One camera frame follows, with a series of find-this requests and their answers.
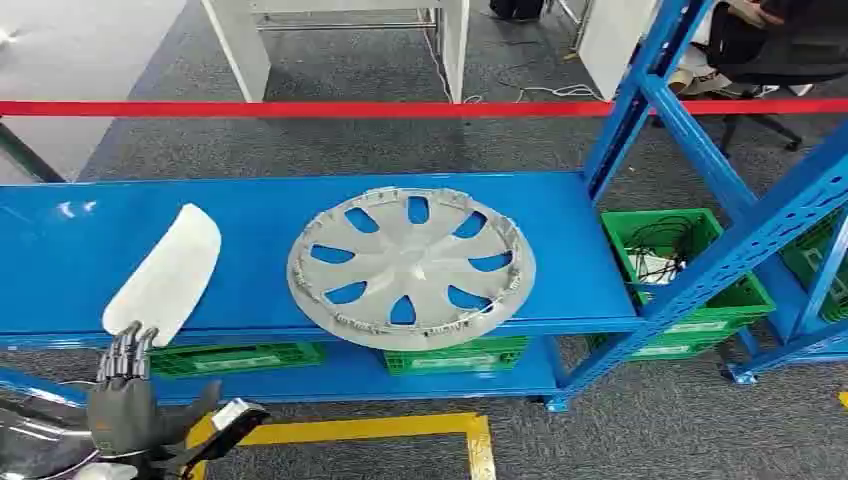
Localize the yellow floor tape square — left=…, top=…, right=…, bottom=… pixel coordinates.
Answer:
left=185, top=411, right=497, bottom=480

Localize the black cable bundle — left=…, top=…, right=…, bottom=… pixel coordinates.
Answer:
left=622, top=217, right=698, bottom=283

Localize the white board panel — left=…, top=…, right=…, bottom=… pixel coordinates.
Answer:
left=576, top=0, right=665, bottom=102

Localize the green plastic crate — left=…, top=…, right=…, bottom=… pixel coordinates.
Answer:
left=380, top=335, right=531, bottom=378
left=586, top=325, right=753, bottom=364
left=599, top=208, right=778, bottom=334
left=778, top=211, right=848, bottom=326
left=148, top=341, right=327, bottom=380

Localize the blue steel shelving rack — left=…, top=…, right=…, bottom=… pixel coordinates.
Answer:
left=0, top=0, right=848, bottom=415

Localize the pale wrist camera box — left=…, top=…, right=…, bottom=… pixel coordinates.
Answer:
left=71, top=462, right=138, bottom=480

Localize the black glossy robot foot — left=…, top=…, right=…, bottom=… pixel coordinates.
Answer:
left=155, top=397, right=271, bottom=480

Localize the person's hand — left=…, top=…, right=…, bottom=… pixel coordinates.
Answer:
left=725, top=0, right=787, bottom=29

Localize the dark metal bar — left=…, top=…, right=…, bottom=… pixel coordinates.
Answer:
left=0, top=121, right=68, bottom=185

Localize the black office chair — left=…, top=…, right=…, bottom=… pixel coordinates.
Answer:
left=652, top=0, right=848, bottom=157

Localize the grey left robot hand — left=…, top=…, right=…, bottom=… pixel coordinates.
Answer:
left=86, top=320, right=224, bottom=465

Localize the red barrier tape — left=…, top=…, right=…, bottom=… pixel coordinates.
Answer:
left=0, top=97, right=848, bottom=121

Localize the white floor cable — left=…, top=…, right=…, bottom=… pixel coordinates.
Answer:
left=422, top=6, right=605, bottom=105

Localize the white paper sheet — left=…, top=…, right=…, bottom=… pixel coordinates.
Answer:
left=629, top=254, right=685, bottom=286

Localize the black object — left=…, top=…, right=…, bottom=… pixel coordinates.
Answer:
left=488, top=0, right=549, bottom=21

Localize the white curved plastic panel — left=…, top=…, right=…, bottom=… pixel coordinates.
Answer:
left=101, top=202, right=223, bottom=348

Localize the person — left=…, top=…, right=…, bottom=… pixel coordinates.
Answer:
left=667, top=0, right=790, bottom=98

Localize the grey plastic wheel hubcap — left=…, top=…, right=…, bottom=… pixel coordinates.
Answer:
left=286, top=186, right=538, bottom=352

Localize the white table frame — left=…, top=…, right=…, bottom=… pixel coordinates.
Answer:
left=200, top=0, right=472, bottom=104

